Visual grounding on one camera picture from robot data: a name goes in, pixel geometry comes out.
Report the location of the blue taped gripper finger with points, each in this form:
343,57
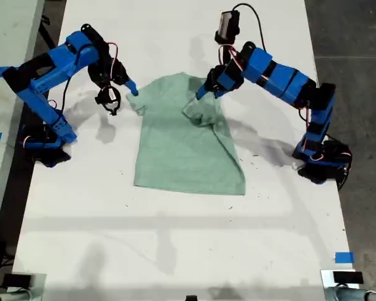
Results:
132,87
201,92

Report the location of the pale green T-shirt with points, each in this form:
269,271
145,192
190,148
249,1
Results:
181,156

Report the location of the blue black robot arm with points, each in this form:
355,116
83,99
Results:
285,78
53,62

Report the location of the black stand leg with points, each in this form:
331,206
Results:
50,40

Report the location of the pale grey side table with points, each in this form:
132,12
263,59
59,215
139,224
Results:
6,31

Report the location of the small black block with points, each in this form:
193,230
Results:
191,298

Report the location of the square blue tape piece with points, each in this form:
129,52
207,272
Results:
344,257

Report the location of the grey metal plate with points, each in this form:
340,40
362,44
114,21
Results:
39,287

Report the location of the white metal plate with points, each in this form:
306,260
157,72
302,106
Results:
326,277

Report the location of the black box on grey plate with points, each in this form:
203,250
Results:
17,280

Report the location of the black box on white plate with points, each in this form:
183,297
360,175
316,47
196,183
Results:
347,277

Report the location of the pale grey tube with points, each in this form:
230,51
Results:
9,296
347,295

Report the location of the black camera stalk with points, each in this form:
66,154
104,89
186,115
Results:
227,47
107,84

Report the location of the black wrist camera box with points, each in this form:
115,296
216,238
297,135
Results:
227,25
111,95

